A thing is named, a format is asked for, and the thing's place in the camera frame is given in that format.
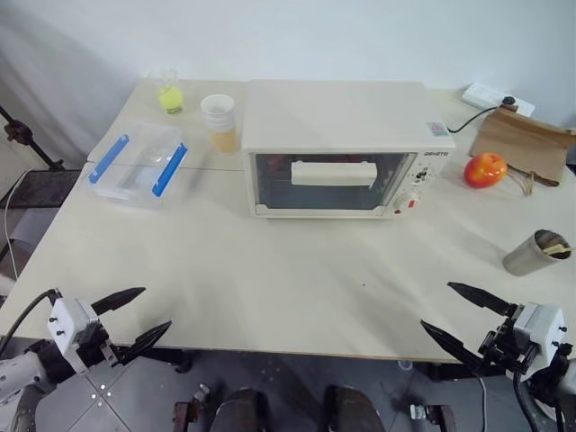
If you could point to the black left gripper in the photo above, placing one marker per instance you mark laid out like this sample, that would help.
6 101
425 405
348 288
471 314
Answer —
96 346

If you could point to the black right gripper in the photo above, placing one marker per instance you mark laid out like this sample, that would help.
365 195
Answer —
504 348

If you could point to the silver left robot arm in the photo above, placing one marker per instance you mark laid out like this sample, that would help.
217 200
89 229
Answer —
22 378

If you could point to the cream toaster oven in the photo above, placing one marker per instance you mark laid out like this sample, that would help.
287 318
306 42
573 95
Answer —
342 117

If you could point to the steel cup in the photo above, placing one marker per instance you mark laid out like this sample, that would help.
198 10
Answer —
524 261

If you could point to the wooden sticks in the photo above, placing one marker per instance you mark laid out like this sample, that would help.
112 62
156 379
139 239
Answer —
557 250

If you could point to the dark rounded shape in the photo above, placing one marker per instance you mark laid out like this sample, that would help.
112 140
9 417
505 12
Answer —
353 409
240 411

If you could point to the red-orange toy fruit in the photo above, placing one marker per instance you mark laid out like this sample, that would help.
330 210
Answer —
485 171

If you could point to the clear container with blue clips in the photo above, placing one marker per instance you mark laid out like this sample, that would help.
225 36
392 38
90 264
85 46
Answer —
135 162

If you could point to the black side shelf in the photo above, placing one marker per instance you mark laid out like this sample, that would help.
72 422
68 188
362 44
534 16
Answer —
40 186

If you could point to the brown paper bag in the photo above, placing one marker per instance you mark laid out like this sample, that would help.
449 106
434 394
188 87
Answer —
522 139

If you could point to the black tripod stand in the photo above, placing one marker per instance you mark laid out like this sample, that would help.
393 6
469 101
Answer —
27 139

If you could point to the stack of paper cups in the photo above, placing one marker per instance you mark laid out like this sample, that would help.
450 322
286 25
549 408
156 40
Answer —
220 130

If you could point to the yellow-green ball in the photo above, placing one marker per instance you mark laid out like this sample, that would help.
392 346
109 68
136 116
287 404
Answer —
171 100

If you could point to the black power plug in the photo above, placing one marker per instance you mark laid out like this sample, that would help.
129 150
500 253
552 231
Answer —
509 101

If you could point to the white power strip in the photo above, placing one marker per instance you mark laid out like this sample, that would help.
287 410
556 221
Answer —
481 95

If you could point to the clear glass beaker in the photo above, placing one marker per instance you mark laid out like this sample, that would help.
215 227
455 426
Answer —
164 77

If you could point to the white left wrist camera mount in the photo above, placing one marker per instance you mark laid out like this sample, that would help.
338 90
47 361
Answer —
67 324

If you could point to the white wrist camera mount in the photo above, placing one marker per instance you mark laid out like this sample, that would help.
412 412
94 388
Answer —
542 328
67 324

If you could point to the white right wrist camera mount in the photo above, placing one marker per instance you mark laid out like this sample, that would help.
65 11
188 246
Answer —
542 328

